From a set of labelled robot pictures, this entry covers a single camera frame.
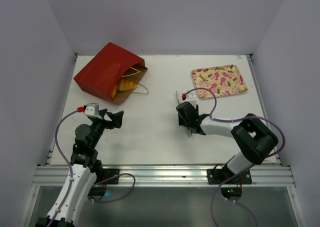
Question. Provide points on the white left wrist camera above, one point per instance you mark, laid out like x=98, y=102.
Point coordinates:
x=92, y=110

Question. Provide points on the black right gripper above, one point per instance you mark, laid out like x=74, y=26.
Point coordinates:
x=182, y=122

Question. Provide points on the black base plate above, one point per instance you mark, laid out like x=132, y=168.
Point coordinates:
x=108, y=173
x=219, y=174

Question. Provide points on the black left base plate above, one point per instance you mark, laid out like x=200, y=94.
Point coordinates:
x=108, y=173

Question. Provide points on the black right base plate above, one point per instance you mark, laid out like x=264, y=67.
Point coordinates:
x=219, y=174

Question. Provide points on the red paper bag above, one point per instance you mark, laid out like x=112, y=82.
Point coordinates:
x=112, y=64

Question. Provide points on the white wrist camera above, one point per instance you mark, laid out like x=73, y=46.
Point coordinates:
x=92, y=110
x=190, y=98

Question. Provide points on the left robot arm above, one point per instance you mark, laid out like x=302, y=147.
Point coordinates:
x=85, y=169

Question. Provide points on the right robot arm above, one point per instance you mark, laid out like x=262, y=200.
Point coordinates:
x=254, y=139

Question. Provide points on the aluminium frame rail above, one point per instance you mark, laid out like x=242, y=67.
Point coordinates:
x=175, y=175

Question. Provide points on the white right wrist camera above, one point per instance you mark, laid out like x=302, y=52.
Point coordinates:
x=190, y=98

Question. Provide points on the fake croissant bread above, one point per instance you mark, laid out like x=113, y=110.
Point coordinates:
x=123, y=85

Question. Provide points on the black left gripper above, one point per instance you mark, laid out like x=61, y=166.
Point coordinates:
x=116, y=119

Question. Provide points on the floral rectangular tray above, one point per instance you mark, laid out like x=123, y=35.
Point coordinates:
x=219, y=81

